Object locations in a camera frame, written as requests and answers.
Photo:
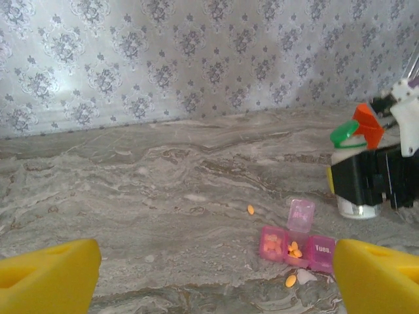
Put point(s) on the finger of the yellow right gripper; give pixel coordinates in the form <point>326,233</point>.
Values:
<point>330,180</point>

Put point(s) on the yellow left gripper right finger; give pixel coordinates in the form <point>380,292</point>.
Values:
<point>376,284</point>

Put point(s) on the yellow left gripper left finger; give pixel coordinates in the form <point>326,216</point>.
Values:
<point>49,284</point>

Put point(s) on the white pill bottle green cap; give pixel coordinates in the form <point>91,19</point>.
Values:
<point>342,132</point>

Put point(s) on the pink pill organizer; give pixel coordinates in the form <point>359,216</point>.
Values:
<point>322,258</point>

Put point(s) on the small white scrap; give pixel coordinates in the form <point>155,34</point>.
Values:
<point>306,276</point>

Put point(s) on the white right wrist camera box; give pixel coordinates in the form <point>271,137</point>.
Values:
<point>409,124</point>

